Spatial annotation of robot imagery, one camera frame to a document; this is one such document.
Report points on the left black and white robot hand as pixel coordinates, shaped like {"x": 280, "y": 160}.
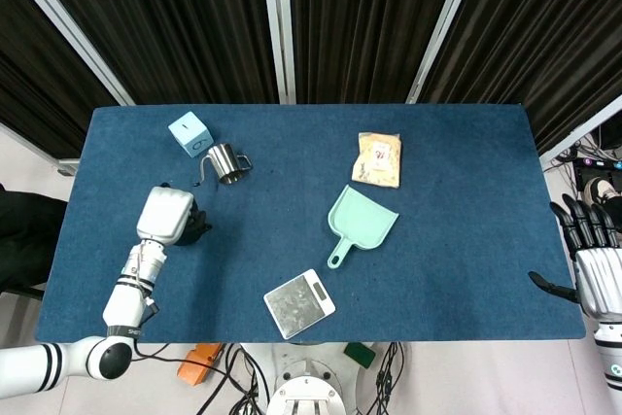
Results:
{"x": 165, "y": 213}

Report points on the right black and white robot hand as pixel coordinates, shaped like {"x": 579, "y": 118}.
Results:
{"x": 600, "y": 279}

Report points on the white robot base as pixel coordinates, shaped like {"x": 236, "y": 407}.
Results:
{"x": 306, "y": 388}

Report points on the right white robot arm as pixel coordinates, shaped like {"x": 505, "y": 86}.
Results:
{"x": 610, "y": 361}

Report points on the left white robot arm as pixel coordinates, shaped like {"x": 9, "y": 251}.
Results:
{"x": 131, "y": 288}

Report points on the steel gooseneck pitcher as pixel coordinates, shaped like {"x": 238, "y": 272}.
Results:
{"x": 224, "y": 160}

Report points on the light blue number cube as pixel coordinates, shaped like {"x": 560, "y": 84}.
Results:
{"x": 187, "y": 130}

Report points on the white and black shoe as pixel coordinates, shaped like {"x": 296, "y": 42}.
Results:
{"x": 602, "y": 189}

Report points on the black power strip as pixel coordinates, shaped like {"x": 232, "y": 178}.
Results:
{"x": 595, "y": 169}

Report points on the black fabric seat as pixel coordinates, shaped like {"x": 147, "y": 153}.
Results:
{"x": 24, "y": 235}

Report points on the orange plastic device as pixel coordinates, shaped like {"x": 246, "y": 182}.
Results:
{"x": 199, "y": 366}

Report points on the white kitchen scale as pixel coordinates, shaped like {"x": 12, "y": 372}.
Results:
{"x": 294, "y": 305}

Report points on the blue felt table cloth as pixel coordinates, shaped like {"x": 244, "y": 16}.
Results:
{"x": 437, "y": 264}

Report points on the black curtain panel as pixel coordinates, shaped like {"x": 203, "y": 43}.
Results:
{"x": 369, "y": 21}
{"x": 544, "y": 31}
{"x": 170, "y": 21}
{"x": 34, "y": 79}

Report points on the mint green dustpan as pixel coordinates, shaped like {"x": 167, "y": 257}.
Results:
{"x": 362, "y": 218}

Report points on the beige snack packet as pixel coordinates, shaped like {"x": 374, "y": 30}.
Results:
{"x": 378, "y": 160}

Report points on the dark green block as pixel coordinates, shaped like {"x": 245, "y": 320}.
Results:
{"x": 359, "y": 354}

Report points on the white frame post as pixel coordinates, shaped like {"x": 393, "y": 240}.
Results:
{"x": 444, "y": 26}
{"x": 583, "y": 130}
{"x": 278, "y": 21}
{"x": 73, "y": 31}

